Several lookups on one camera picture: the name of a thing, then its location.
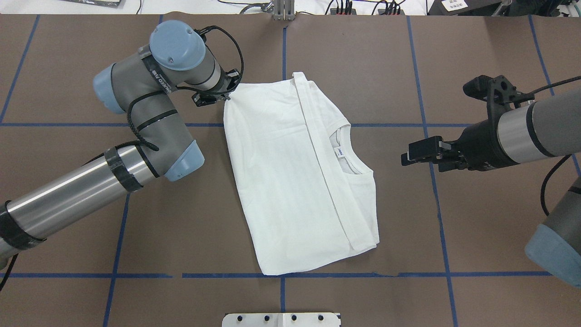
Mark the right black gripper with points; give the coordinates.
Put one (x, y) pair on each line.
(481, 141)

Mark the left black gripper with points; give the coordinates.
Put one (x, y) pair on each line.
(225, 94)

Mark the white long-sleeve printed shirt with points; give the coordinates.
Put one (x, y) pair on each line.
(307, 198)

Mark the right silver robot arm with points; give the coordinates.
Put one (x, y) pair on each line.
(519, 130)

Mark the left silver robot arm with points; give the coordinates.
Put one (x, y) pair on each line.
(54, 124)

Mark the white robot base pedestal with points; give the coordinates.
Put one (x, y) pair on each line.
(283, 319)

